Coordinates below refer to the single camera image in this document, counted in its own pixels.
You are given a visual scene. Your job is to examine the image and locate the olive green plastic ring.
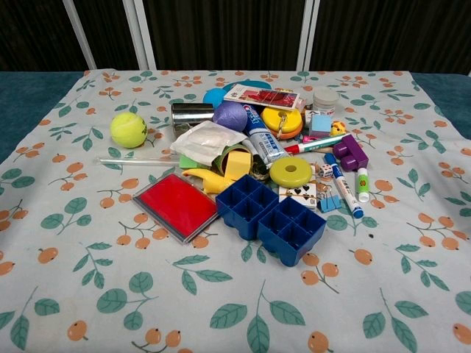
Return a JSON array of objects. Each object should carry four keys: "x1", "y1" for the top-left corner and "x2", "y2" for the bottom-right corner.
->
[{"x1": 269, "y1": 157, "x2": 311, "y2": 187}]

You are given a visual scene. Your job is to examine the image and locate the white metal frame post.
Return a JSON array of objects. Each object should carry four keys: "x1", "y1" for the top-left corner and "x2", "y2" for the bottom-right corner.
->
[
  {"x1": 132, "y1": 0, "x2": 158, "y2": 71},
  {"x1": 62, "y1": 0, "x2": 98, "y2": 71},
  {"x1": 296, "y1": 0, "x2": 321, "y2": 72}
]

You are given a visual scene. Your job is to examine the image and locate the large blue building block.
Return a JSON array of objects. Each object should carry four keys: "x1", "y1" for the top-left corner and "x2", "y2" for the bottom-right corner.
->
[{"x1": 215, "y1": 174, "x2": 327, "y2": 268}]

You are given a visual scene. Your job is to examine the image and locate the yellow plastic disc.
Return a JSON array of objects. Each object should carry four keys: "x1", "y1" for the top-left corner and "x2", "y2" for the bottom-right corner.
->
[{"x1": 261, "y1": 105, "x2": 302, "y2": 133}]

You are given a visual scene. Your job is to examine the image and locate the clear plastic straw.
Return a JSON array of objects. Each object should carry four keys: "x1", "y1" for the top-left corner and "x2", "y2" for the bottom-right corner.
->
[{"x1": 97, "y1": 157, "x2": 182, "y2": 165}]

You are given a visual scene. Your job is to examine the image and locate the purple building block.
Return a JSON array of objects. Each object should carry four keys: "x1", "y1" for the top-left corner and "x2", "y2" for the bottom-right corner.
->
[{"x1": 333, "y1": 133, "x2": 370, "y2": 174}]

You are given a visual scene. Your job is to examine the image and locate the green tape roll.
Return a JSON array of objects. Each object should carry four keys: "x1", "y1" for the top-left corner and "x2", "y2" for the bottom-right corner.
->
[{"x1": 210, "y1": 141, "x2": 252, "y2": 174}]

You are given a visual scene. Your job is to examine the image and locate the teal plate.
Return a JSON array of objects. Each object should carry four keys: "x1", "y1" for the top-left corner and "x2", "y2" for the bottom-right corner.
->
[{"x1": 221, "y1": 78, "x2": 274, "y2": 94}]

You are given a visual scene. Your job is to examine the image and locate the red ink stamp pad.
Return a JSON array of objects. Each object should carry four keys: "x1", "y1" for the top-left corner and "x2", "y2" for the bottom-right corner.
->
[{"x1": 132, "y1": 173, "x2": 221, "y2": 245}]

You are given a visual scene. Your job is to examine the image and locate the yellow banana toy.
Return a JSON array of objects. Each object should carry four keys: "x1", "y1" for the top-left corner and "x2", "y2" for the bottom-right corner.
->
[{"x1": 181, "y1": 168, "x2": 236, "y2": 195}]

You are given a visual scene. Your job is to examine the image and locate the yellow foam cube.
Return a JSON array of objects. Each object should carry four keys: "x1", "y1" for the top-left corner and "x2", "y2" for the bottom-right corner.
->
[{"x1": 224, "y1": 150, "x2": 252, "y2": 182}]

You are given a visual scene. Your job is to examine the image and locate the purple foam ball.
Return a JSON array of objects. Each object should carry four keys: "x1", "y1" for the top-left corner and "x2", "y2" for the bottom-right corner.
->
[{"x1": 213, "y1": 101, "x2": 250, "y2": 129}]

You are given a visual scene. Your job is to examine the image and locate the white glue stick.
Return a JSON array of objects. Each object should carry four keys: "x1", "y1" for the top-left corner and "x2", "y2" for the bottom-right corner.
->
[{"x1": 355, "y1": 167, "x2": 369, "y2": 203}]

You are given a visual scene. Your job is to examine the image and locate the metal bead chain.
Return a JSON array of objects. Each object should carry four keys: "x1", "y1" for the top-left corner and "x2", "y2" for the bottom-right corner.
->
[{"x1": 249, "y1": 160, "x2": 272, "y2": 182}]

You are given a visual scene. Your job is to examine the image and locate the blue whiteboard marker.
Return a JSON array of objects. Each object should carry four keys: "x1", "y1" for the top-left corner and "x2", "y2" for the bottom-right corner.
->
[{"x1": 324, "y1": 152, "x2": 364, "y2": 219}]

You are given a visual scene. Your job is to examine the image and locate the playing cards deck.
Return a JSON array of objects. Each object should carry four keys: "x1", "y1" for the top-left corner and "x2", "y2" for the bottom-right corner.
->
[{"x1": 278, "y1": 164, "x2": 318, "y2": 212}]

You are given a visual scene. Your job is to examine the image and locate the blue binder clip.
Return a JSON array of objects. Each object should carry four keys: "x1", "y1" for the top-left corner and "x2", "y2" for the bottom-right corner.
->
[{"x1": 316, "y1": 187, "x2": 344, "y2": 213}]

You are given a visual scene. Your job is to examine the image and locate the blue ball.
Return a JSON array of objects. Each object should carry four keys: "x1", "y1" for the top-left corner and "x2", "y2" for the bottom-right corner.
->
[{"x1": 202, "y1": 88, "x2": 226, "y2": 110}]

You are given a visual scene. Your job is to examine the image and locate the red and white card packet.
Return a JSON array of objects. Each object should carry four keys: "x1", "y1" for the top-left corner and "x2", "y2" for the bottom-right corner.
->
[{"x1": 223, "y1": 83, "x2": 301, "y2": 111}]

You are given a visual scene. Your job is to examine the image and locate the red and green marker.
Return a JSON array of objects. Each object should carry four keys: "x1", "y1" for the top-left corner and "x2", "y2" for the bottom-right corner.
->
[{"x1": 283, "y1": 133, "x2": 350, "y2": 155}]

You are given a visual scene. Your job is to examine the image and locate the yellow-green tennis ball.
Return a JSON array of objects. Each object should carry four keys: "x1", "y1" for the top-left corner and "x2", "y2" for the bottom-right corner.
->
[{"x1": 109, "y1": 112, "x2": 149, "y2": 149}]

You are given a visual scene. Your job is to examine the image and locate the floral printed tablecloth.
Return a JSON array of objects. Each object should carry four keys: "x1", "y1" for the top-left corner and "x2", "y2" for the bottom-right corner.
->
[{"x1": 0, "y1": 69, "x2": 471, "y2": 353}]

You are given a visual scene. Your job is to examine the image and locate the white toothpaste tube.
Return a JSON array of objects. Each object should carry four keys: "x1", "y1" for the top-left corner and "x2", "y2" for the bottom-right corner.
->
[{"x1": 241, "y1": 102, "x2": 289, "y2": 165}]

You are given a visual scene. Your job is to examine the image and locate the green sticky note pad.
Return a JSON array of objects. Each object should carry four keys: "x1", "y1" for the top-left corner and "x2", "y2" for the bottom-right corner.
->
[{"x1": 179, "y1": 153, "x2": 208, "y2": 171}]

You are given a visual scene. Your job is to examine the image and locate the white plastic pouch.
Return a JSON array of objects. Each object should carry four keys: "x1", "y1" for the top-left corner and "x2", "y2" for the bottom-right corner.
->
[{"x1": 169, "y1": 120, "x2": 248, "y2": 168}]

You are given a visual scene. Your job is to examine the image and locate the orange plastic disc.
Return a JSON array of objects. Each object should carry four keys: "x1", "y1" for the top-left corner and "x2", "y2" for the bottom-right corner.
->
[{"x1": 276, "y1": 121, "x2": 304, "y2": 140}]

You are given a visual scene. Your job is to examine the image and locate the shiny metal can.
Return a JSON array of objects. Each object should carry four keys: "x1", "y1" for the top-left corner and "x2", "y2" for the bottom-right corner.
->
[{"x1": 171, "y1": 102, "x2": 216, "y2": 136}]

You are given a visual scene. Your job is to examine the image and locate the light blue cube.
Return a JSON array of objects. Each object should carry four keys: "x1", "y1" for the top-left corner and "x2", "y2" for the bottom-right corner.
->
[{"x1": 309, "y1": 113, "x2": 334, "y2": 138}]

